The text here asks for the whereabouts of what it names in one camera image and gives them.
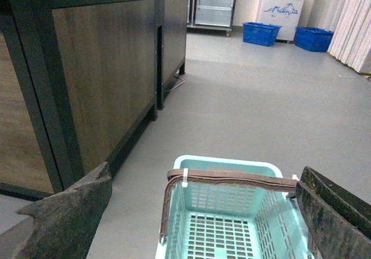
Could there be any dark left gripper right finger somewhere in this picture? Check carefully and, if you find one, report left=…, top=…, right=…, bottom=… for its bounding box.
left=296, top=166, right=370, bottom=258

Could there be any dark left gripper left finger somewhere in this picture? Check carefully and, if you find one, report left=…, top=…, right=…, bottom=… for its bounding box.
left=1, top=162, right=112, bottom=258

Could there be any light blue plastic basket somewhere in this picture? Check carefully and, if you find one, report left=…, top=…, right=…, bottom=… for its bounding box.
left=156, top=155, right=317, bottom=258

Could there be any brown basket handle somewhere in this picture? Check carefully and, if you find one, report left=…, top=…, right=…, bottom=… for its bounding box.
left=159, top=169, right=298, bottom=241

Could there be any dark wood display counter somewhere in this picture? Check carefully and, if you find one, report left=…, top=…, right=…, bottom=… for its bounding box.
left=1, top=0, right=187, bottom=200

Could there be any blue plastic crate right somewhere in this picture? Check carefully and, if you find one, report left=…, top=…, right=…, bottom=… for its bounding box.
left=294, top=27, right=334, bottom=52

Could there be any blue plastic crate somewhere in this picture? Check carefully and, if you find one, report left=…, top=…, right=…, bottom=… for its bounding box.
left=243, top=22, right=281, bottom=46
left=294, top=27, right=334, bottom=52

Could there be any blue plastic crate left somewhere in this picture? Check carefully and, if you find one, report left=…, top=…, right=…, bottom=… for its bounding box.
left=243, top=22, right=281, bottom=46

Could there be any white curtain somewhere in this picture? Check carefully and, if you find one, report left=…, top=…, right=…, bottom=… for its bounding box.
left=329, top=0, right=370, bottom=75

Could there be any white chest freezer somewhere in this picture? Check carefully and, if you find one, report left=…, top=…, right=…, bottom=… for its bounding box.
left=256, top=0, right=304, bottom=42

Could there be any glass door fridge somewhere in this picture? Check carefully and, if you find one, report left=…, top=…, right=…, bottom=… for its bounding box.
left=187, top=0, right=236, bottom=36

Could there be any white power cable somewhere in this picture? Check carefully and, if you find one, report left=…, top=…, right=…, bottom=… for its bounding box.
left=162, top=75, right=185, bottom=93

